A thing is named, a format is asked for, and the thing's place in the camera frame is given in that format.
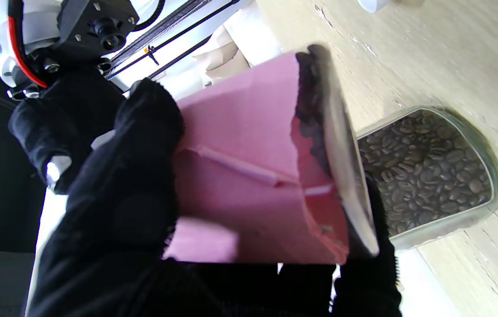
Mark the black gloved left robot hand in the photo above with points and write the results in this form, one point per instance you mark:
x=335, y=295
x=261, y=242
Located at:
x=112, y=229

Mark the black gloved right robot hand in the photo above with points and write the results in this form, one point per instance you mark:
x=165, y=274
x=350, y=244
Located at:
x=64, y=119

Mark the pink square coffee jar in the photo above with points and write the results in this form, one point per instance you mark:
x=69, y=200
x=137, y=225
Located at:
x=249, y=132

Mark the glass jar of coffee beans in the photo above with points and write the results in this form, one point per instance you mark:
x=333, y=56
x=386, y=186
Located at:
x=429, y=171

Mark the white plastic spoon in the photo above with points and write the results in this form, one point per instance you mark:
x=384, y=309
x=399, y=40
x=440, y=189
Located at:
x=374, y=4

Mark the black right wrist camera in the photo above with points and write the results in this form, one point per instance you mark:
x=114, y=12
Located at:
x=99, y=26

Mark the black stand frame bars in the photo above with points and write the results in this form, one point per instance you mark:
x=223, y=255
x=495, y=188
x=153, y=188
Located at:
x=165, y=42

